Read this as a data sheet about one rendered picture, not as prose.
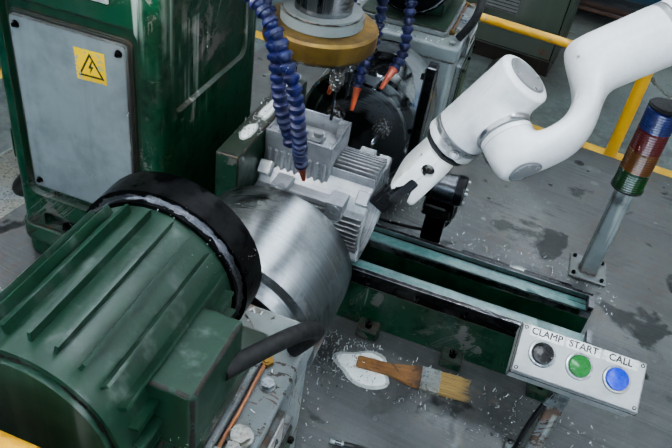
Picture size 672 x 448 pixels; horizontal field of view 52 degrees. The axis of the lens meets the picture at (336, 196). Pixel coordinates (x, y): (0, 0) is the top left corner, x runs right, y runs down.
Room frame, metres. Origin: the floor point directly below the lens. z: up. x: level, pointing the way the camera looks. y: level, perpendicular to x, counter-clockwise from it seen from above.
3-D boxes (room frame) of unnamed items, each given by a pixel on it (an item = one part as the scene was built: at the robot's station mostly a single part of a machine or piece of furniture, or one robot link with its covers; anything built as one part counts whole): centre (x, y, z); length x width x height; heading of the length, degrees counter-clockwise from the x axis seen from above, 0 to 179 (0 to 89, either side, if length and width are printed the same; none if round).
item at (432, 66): (1.10, -0.13, 1.12); 0.04 x 0.03 x 0.26; 76
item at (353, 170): (1.00, 0.03, 1.02); 0.20 x 0.19 x 0.19; 76
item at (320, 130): (1.01, 0.06, 1.11); 0.12 x 0.11 x 0.07; 76
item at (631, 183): (1.16, -0.57, 1.05); 0.06 x 0.06 x 0.04
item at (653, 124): (1.16, -0.57, 1.19); 0.06 x 0.06 x 0.04
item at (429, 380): (0.80, -0.19, 0.80); 0.21 x 0.05 x 0.01; 83
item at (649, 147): (1.16, -0.57, 1.14); 0.06 x 0.06 x 0.04
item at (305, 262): (0.66, 0.11, 1.04); 0.37 x 0.25 x 0.25; 166
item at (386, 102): (1.32, -0.05, 1.04); 0.41 x 0.25 x 0.25; 166
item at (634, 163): (1.16, -0.57, 1.10); 0.06 x 0.06 x 0.04
